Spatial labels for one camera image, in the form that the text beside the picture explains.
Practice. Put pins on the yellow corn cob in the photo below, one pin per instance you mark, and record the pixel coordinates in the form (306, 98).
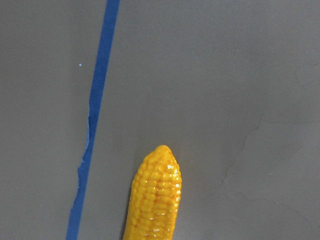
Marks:
(154, 197)

